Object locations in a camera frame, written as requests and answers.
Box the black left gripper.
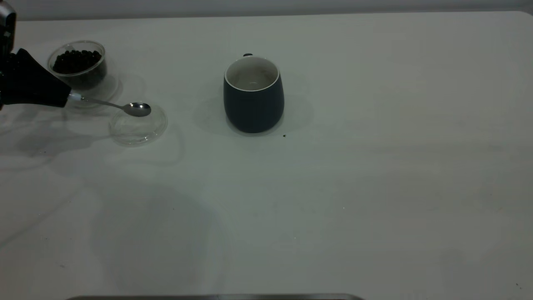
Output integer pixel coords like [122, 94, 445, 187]
[0, 48, 72, 111]

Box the metal spoon with pale handle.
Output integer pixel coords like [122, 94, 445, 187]
[67, 92, 152, 118]

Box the dark grey ceramic mug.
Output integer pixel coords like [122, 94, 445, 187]
[223, 53, 285, 134]

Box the dark coffee beans pile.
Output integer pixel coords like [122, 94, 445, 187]
[53, 50, 107, 91]

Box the clear round glass lid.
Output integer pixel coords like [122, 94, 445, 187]
[109, 103, 168, 147]

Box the clear double-wall glass cup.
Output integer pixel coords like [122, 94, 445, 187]
[46, 40, 120, 111]

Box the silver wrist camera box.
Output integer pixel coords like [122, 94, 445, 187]
[0, 1, 17, 55]

